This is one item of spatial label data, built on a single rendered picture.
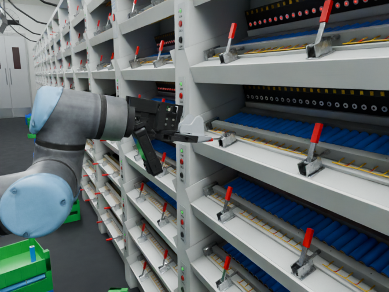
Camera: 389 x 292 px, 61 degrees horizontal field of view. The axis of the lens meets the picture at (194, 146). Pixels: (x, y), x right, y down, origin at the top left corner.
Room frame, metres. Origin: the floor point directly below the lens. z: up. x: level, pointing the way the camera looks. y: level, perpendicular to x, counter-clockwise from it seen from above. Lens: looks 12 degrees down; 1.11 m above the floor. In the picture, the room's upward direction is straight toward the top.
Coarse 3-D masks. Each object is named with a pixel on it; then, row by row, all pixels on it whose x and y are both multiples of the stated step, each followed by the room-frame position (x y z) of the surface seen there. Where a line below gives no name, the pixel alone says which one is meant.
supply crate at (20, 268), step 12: (24, 240) 1.22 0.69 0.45; (0, 252) 1.16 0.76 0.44; (12, 252) 1.19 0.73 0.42; (24, 252) 1.22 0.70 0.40; (36, 252) 1.21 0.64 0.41; (48, 252) 1.09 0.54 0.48; (0, 264) 1.13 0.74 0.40; (12, 264) 1.13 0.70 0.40; (24, 264) 1.13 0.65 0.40; (36, 264) 1.07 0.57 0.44; (48, 264) 1.09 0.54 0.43; (0, 276) 0.99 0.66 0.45; (12, 276) 1.01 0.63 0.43; (24, 276) 1.04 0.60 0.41; (0, 288) 0.99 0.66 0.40
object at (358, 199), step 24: (360, 120) 0.64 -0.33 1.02; (384, 120) 0.60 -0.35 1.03; (192, 144) 0.92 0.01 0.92; (216, 144) 0.81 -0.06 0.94; (240, 144) 0.77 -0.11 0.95; (240, 168) 0.72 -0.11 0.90; (264, 168) 0.64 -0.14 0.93; (288, 168) 0.59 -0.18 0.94; (360, 168) 0.53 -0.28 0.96; (312, 192) 0.53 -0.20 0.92; (336, 192) 0.48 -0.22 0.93; (360, 192) 0.46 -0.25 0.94; (384, 192) 0.45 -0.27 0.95; (360, 216) 0.45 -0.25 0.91; (384, 216) 0.42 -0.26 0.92
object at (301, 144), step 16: (224, 128) 0.88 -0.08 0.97; (240, 128) 0.81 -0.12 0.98; (256, 128) 0.78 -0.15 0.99; (288, 144) 0.67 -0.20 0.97; (304, 144) 0.63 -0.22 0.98; (320, 144) 0.60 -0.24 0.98; (352, 160) 0.54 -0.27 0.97; (368, 160) 0.51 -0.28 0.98; (384, 160) 0.49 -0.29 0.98; (384, 176) 0.47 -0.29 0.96
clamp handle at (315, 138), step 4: (316, 124) 0.57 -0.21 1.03; (320, 124) 0.56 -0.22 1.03; (316, 128) 0.56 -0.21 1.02; (320, 128) 0.56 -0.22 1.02; (316, 132) 0.56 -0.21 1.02; (320, 132) 0.56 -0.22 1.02; (312, 136) 0.56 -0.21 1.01; (316, 136) 0.56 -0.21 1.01; (312, 140) 0.56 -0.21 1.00; (316, 140) 0.55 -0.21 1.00; (312, 144) 0.56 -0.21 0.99; (316, 144) 0.56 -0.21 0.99; (312, 148) 0.56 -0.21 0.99; (312, 152) 0.55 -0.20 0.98; (308, 156) 0.56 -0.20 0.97; (312, 156) 0.55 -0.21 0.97; (308, 160) 0.55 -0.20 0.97; (312, 160) 0.56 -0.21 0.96
